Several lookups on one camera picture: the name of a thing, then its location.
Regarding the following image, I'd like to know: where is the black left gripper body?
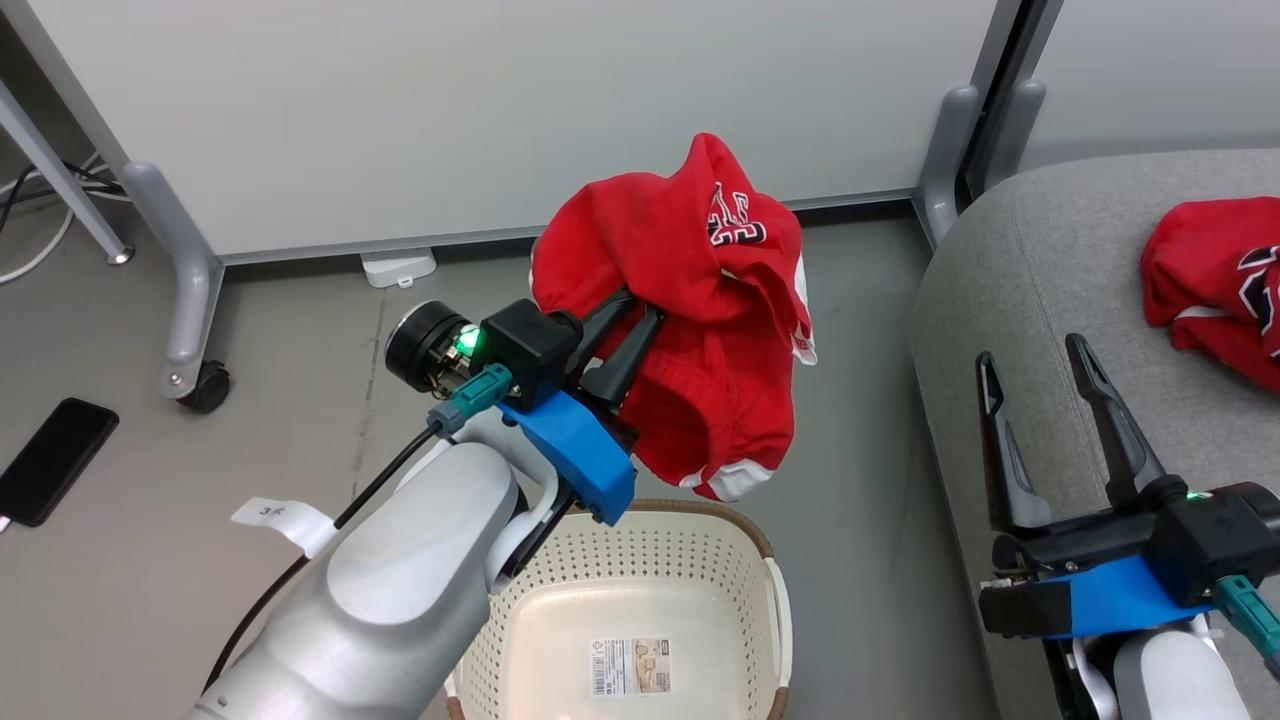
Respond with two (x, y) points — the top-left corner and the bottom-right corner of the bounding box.
(385, 297), (641, 446)

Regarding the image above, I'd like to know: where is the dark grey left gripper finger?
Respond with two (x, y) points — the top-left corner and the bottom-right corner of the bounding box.
(580, 304), (667, 409)
(570, 287), (642, 379)

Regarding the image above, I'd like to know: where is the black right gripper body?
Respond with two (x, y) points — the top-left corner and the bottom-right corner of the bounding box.
(988, 480), (1280, 607)

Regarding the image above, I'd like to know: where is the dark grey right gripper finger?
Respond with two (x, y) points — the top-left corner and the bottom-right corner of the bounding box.
(975, 350), (1055, 535)
(1064, 332), (1169, 511)

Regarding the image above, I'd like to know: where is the red sports jersey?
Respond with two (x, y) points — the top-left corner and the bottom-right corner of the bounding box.
(529, 132), (819, 503)
(1141, 196), (1280, 393)

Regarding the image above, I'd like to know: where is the grey fabric sofa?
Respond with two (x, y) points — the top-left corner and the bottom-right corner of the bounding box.
(908, 148), (1280, 720)

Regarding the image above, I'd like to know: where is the small white floor box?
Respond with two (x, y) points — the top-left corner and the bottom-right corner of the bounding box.
(360, 248), (438, 290)

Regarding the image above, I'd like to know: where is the cream laundry basket brown rim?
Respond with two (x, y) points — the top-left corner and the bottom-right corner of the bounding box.
(443, 498), (794, 720)

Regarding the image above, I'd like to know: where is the wide white partition panel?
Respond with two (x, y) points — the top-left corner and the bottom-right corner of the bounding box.
(25, 0), (1001, 266)

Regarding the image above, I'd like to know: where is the white paper tag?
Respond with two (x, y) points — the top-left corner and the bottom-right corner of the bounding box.
(231, 497), (338, 559)

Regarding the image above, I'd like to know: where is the printed basket label sticker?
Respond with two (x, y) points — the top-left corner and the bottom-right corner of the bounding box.
(588, 637), (673, 698)

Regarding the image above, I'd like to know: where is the black caster wheel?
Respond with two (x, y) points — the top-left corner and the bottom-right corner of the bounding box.
(178, 360), (232, 415)

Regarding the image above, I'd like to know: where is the grey partition leg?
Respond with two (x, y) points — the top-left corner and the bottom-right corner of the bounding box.
(975, 78), (1047, 196)
(122, 160), (226, 401)
(912, 84), (982, 251)

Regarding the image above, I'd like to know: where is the black smartphone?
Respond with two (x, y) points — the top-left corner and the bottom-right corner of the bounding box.
(0, 397), (120, 528)

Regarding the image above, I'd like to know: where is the grey metal table leg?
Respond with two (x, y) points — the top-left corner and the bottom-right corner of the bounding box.
(0, 80), (136, 266)

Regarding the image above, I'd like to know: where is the teal left cable connector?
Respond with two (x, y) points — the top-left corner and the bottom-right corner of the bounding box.
(428, 363), (514, 436)

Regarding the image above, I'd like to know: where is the teal cable connector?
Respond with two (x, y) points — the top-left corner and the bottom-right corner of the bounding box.
(1213, 575), (1280, 681)
(428, 363), (514, 436)

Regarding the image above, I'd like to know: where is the teal right cable connector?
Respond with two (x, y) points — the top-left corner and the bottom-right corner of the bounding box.
(1213, 575), (1280, 681)

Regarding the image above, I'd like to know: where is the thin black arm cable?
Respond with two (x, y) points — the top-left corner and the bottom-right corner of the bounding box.
(200, 420), (446, 701)

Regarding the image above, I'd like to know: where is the dark floor cable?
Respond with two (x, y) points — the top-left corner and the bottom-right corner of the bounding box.
(0, 160), (129, 236)

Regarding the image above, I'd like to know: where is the white floor cable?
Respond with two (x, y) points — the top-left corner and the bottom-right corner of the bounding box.
(0, 150), (106, 287)

